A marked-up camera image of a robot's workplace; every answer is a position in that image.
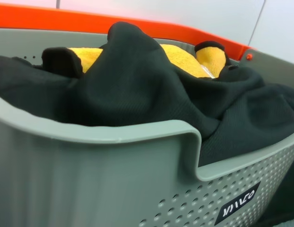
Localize yellow plush towel black trim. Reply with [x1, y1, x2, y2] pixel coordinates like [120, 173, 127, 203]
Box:
[42, 41, 232, 79]

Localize grey perforated plastic storage box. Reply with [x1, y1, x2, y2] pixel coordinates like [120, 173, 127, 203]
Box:
[0, 27, 294, 227]

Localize black cloth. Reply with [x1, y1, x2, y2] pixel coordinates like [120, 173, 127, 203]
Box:
[0, 21, 294, 167]

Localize orange box handle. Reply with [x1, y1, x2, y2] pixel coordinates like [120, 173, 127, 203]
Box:
[0, 4, 256, 62]

